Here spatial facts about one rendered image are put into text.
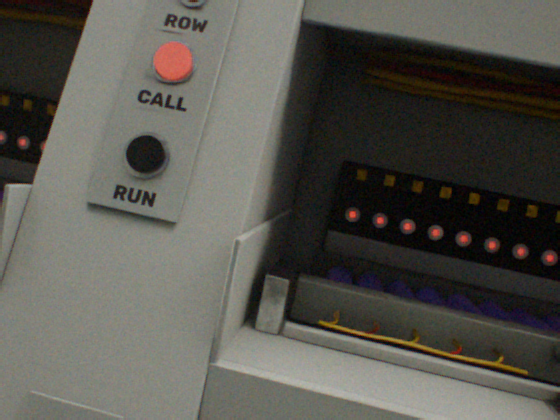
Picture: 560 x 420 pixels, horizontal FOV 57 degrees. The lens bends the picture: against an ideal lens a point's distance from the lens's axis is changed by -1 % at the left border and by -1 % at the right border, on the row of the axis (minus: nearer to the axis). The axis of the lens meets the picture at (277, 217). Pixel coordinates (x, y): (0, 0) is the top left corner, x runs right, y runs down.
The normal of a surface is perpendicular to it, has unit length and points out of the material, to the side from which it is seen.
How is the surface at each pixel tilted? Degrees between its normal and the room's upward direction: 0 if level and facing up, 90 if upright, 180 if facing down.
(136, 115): 90
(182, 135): 90
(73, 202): 90
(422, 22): 105
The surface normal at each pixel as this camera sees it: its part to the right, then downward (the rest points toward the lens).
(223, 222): -0.07, -0.18
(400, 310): -0.13, 0.07
